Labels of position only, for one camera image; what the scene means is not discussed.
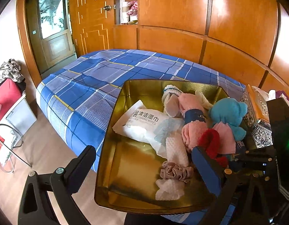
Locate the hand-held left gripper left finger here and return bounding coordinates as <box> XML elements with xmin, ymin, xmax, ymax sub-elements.
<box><xmin>18</xmin><ymin>145</ymin><xmax>97</xmax><ymax>225</ymax></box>

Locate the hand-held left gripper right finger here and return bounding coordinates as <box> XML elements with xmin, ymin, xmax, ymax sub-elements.
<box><xmin>192</xmin><ymin>146</ymin><xmax>272</xmax><ymax>225</ymax></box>

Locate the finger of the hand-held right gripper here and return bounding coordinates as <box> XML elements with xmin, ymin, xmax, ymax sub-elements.
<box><xmin>229</xmin><ymin>160</ymin><xmax>275</xmax><ymax>177</ymax></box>
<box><xmin>237</xmin><ymin>149</ymin><xmax>276</xmax><ymax>161</ymax></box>

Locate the beige satin scrunchie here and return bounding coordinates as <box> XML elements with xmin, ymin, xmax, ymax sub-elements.
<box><xmin>160</xmin><ymin>161</ymin><xmax>194</xmax><ymax>184</ymax></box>

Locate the red sock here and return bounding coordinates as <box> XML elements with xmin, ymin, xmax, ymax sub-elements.
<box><xmin>198</xmin><ymin>129</ymin><xmax>229</xmax><ymax>167</ymax></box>

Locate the white mesh cloth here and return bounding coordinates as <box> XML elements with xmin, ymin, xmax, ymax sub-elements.
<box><xmin>165</xmin><ymin>136</ymin><xmax>189</xmax><ymax>167</ymax></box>

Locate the pink cloth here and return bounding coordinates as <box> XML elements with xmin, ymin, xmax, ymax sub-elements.
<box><xmin>212</xmin><ymin>122</ymin><xmax>247</xmax><ymax>154</ymax></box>

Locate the thin white cloth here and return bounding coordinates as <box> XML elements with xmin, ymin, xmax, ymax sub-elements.
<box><xmin>155</xmin><ymin>179</ymin><xmax>185</xmax><ymax>201</ymax></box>

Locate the gold metal tin tray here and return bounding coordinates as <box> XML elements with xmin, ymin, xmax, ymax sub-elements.
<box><xmin>94</xmin><ymin>79</ymin><xmax>249</xmax><ymax>215</ymax></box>

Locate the pink towel roll blue band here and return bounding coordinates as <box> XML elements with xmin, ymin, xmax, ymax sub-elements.
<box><xmin>178</xmin><ymin>93</ymin><xmax>209</xmax><ymax>154</ymax></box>

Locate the blue plush toy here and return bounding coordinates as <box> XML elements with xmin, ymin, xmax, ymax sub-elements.
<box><xmin>209</xmin><ymin>97</ymin><xmax>248</xmax><ymax>140</ymax></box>

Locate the cream fluffy sock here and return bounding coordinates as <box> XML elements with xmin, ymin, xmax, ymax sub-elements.
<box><xmin>162</xmin><ymin>84</ymin><xmax>182</xmax><ymax>118</ymax></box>
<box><xmin>195</xmin><ymin>91</ymin><xmax>214</xmax><ymax>110</ymax></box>

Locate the white wet wipes pack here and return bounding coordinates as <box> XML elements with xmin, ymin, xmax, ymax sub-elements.
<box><xmin>112</xmin><ymin>100</ymin><xmax>185</xmax><ymax>157</ymax></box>

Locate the ornate metal tissue box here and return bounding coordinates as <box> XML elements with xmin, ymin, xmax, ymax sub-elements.
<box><xmin>240</xmin><ymin>84</ymin><xmax>273</xmax><ymax>149</ymax></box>

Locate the purple cardboard box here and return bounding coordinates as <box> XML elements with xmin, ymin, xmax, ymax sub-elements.
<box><xmin>276</xmin><ymin>90</ymin><xmax>289</xmax><ymax>113</ymax></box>

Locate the white storage box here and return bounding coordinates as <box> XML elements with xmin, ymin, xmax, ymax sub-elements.
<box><xmin>5</xmin><ymin>91</ymin><xmax>37</xmax><ymax>136</ymax></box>

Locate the blue checkered bed sheet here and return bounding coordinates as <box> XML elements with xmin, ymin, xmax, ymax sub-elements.
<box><xmin>35</xmin><ymin>49</ymin><xmax>248</xmax><ymax>225</ymax></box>

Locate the red box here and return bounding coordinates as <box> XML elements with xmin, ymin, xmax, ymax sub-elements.
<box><xmin>0</xmin><ymin>78</ymin><xmax>23</xmax><ymax>125</ymax></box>

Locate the camouflage cloth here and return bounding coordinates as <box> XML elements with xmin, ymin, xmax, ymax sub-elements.
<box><xmin>0</xmin><ymin>58</ymin><xmax>25</xmax><ymax>89</ymax></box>

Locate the glass paned wooden door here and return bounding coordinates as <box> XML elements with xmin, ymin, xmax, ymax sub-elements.
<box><xmin>26</xmin><ymin>0</ymin><xmax>77</xmax><ymax>73</ymax></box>

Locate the wooden door with gold inlay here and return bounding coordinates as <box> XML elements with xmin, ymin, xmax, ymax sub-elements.
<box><xmin>69</xmin><ymin>0</ymin><xmax>115</xmax><ymax>57</ymax></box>

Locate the wooden panel cabinet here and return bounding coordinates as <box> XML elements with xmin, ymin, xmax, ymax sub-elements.
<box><xmin>112</xmin><ymin>0</ymin><xmax>289</xmax><ymax>94</ymax></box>

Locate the small white box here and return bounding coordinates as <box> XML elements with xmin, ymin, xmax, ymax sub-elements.
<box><xmin>121</xmin><ymin>1</ymin><xmax>131</xmax><ymax>24</ymax></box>

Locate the pink spotted plush toy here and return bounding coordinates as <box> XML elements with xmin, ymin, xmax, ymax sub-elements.
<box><xmin>127</xmin><ymin>0</ymin><xmax>138</xmax><ymax>17</ymax></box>

